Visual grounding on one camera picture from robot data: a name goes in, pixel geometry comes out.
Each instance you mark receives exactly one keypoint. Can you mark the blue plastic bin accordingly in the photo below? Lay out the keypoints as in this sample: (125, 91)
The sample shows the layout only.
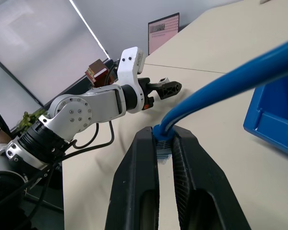
(273, 124)

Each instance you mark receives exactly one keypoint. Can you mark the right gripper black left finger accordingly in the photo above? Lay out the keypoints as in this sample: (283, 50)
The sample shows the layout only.
(132, 182)

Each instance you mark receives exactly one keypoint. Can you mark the green potted plant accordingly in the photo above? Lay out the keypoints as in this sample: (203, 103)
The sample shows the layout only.
(31, 118)

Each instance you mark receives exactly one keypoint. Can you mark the monitor with pink screen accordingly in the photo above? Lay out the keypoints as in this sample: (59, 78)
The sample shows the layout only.
(162, 36)

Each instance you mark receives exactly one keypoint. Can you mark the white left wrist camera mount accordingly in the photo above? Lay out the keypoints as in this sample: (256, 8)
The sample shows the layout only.
(128, 72)

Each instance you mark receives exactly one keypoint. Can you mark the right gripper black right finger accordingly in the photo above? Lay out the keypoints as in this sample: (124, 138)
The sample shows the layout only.
(206, 191)

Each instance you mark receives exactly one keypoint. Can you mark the silver and black robot torso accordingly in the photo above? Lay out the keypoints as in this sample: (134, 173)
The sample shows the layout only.
(2, 179)

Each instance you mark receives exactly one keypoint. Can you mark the stack of red-brown books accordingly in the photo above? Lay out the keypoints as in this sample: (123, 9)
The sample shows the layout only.
(99, 73)

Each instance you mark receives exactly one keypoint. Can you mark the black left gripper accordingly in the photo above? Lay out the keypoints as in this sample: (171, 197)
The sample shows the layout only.
(151, 89)

